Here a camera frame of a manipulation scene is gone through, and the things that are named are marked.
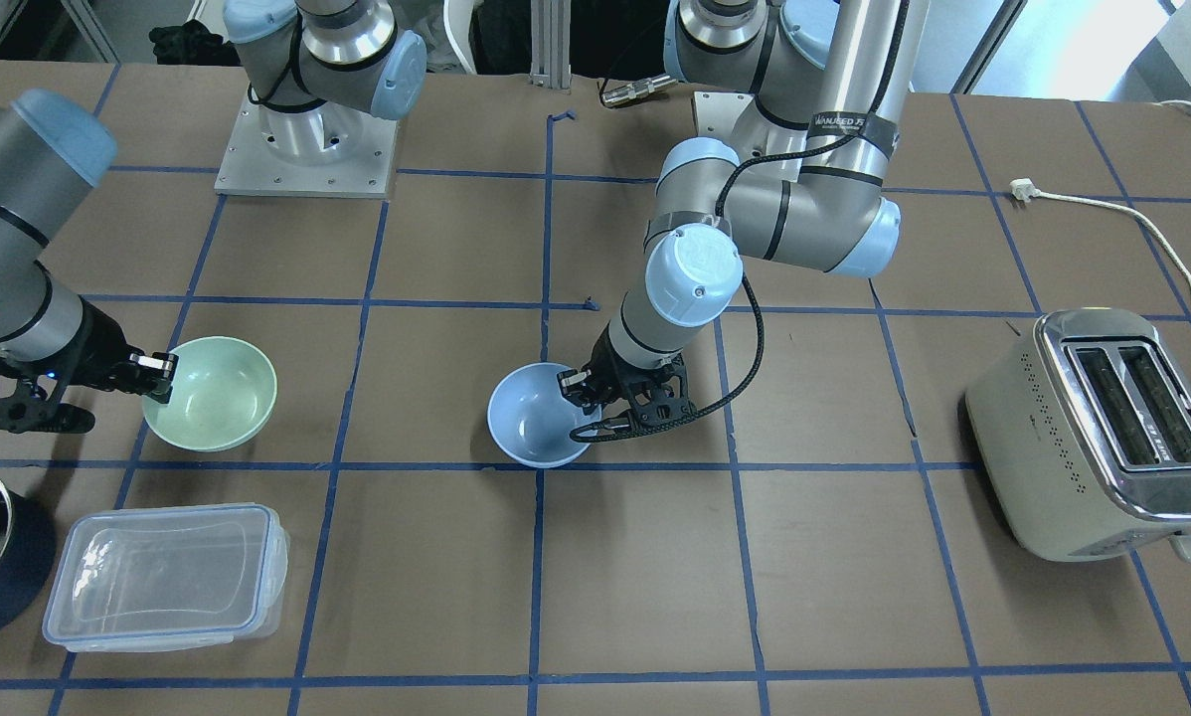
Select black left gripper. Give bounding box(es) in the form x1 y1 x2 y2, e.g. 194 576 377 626
559 329 700 431

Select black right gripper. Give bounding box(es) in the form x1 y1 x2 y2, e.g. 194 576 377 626
0 303 179 434

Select light blue bowl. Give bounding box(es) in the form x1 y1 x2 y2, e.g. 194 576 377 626
486 362 601 468

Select light green bowl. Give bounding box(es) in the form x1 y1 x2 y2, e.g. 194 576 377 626
142 336 278 452

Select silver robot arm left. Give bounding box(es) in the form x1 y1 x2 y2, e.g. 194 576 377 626
559 1 929 444

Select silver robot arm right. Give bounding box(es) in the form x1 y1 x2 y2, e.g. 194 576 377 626
0 1 177 434

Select clear plastic food container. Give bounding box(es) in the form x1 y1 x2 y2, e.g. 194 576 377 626
42 503 289 653

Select silver metal connector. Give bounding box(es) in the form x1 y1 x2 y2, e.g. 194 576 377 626
599 74 679 108

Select silver two-slot toaster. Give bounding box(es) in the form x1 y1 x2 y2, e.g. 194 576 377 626
964 307 1191 564

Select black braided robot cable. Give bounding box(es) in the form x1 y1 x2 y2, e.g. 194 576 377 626
568 0 930 446

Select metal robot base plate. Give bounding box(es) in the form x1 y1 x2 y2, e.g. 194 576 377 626
214 99 400 200

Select white toaster power cord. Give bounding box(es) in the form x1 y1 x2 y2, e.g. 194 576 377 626
1011 178 1191 401

